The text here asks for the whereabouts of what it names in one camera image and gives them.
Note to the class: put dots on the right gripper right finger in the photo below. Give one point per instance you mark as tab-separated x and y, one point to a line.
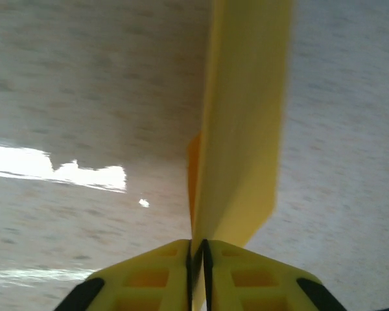
256	285

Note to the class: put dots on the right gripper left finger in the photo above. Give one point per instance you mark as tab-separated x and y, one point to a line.
142	285

